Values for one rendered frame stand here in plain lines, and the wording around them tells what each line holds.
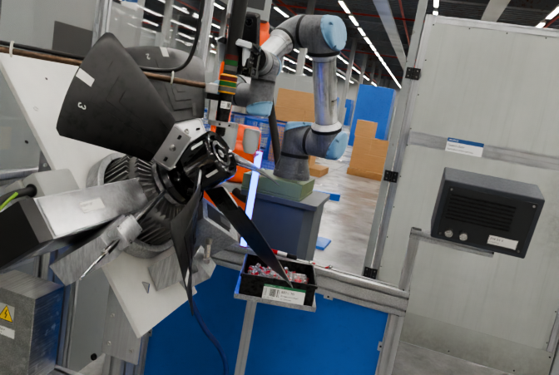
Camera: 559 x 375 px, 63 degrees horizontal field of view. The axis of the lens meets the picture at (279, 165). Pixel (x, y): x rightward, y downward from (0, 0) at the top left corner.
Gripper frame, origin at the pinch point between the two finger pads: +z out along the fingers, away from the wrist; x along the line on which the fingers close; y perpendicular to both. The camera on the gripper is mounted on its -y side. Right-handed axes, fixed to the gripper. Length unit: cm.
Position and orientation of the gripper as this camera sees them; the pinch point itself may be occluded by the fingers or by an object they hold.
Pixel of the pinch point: (229, 39)
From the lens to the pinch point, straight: 113.4
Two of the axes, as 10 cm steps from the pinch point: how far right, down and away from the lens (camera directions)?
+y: -1.8, 9.7, 1.3
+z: -2.8, 0.8, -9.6
